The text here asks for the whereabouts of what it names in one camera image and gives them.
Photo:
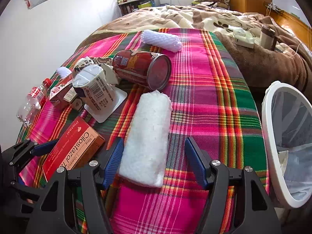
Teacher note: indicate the brown thermos cup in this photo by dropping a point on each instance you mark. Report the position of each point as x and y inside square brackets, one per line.
[268, 38]

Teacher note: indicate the cluttered shelf desk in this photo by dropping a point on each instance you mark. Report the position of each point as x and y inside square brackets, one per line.
[129, 6]

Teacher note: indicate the red cylindrical can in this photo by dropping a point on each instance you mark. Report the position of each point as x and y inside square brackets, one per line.
[149, 69]

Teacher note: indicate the large white foam net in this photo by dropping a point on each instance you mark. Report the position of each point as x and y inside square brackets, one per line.
[165, 41]

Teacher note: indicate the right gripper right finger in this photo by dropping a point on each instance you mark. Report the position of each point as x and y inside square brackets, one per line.
[237, 200]

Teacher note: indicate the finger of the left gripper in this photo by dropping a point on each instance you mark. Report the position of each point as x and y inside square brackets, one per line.
[20, 154]

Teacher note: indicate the plaid pink green cloth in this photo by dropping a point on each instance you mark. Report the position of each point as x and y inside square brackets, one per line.
[211, 102]

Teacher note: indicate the red Cilostazol medicine box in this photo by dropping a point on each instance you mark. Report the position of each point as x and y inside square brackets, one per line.
[74, 149]

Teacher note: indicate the small white foam net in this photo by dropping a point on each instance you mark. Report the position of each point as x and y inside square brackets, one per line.
[63, 72]

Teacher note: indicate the wooden headboard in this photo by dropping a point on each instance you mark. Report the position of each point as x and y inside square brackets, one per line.
[291, 23]

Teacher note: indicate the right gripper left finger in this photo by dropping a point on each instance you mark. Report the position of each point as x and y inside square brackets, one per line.
[56, 209]

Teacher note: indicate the white foam block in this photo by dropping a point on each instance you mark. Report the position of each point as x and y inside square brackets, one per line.
[145, 152]

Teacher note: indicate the white trash bin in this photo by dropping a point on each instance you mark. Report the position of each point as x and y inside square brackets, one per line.
[286, 125]

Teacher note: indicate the small red white box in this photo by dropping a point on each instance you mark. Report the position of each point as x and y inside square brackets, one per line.
[63, 95]

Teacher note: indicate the patterned snack wrapper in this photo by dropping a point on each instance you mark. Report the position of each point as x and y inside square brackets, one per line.
[106, 63]

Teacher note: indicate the clear plastic bottle red cap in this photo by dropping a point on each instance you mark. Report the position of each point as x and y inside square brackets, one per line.
[33, 103]

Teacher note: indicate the brown beige blanket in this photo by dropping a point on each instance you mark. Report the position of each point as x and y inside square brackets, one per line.
[259, 66]

